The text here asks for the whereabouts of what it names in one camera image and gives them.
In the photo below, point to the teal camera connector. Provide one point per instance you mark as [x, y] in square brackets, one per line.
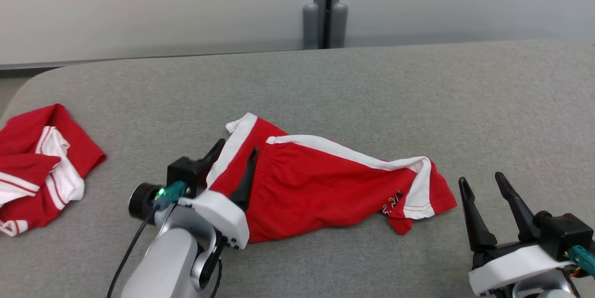
[583, 258]
[171, 193]

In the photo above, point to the grey fabric sofa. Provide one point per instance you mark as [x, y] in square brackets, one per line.
[372, 89]

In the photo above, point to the teal left camera connector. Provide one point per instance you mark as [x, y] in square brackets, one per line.
[171, 193]

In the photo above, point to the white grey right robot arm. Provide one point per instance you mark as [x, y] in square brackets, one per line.
[544, 286]

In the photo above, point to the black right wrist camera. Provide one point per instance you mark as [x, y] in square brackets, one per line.
[562, 233]

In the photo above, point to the red and white shirt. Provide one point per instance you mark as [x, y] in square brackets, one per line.
[28, 149]

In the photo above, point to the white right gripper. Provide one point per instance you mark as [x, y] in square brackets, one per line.
[516, 265]

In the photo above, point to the teal right camera connector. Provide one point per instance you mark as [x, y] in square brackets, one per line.
[583, 258]

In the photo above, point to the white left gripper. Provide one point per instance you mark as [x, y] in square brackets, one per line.
[223, 214]

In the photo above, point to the grey partition post with foot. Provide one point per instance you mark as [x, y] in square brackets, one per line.
[339, 19]
[314, 19]

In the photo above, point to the red shorts with white trim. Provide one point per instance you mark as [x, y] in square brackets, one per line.
[302, 186]

